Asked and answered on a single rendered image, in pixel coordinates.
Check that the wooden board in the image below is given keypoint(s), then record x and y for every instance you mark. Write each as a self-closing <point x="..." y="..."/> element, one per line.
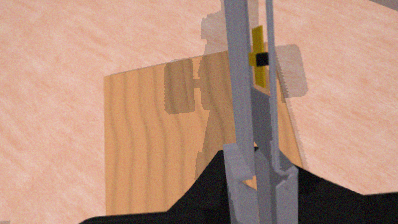
<point x="164" y="124"/>

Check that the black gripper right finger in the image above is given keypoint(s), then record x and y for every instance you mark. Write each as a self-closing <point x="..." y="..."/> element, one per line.
<point x="321" y="201"/>

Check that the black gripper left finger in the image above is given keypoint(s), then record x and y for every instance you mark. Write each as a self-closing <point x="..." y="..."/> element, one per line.
<point x="206" y="202"/>

